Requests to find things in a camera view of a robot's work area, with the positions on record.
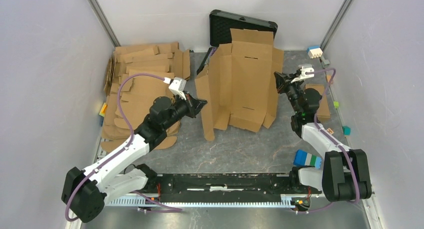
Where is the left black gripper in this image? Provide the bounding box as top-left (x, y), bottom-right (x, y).
top-left (163, 90), bottom-right (208, 130)

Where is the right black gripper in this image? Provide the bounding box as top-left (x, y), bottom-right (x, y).
top-left (273, 71), bottom-right (305, 115)

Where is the cardboard box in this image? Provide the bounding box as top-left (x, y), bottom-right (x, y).
top-left (305, 84), bottom-right (331, 123)
top-left (194, 28), bottom-right (284, 141)

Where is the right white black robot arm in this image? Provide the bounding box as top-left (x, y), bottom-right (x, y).
top-left (274, 71), bottom-right (372, 203)

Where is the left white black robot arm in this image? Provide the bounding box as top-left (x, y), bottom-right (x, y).
top-left (61, 92), bottom-right (208, 223)

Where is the folded closed cardboard box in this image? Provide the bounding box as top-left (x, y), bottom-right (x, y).
top-left (305, 84), bottom-right (331, 123)

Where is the blue white toy block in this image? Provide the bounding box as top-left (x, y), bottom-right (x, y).
top-left (306, 45), bottom-right (324, 59)

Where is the grey small block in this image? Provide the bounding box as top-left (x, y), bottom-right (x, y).
top-left (319, 58), bottom-right (330, 68)

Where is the stack of flat cardboard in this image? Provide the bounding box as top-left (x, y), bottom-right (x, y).
top-left (100, 41), bottom-right (191, 153)

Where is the wooden letter block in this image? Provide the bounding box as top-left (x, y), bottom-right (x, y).
top-left (326, 128), bottom-right (334, 135)

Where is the blue green block stack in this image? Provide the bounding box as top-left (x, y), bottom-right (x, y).
top-left (293, 149), bottom-right (322, 169)

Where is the black poker chip case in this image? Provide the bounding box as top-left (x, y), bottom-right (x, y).
top-left (196, 9), bottom-right (278, 75)

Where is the teal small cube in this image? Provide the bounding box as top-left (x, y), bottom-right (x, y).
top-left (342, 125), bottom-right (351, 136)

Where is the orange yellow block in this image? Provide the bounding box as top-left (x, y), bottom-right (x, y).
top-left (98, 102), bottom-right (108, 127)

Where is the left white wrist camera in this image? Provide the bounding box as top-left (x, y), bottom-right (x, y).
top-left (163, 77), bottom-right (187, 101)

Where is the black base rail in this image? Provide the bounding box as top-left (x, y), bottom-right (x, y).
top-left (125, 172), bottom-right (323, 204)

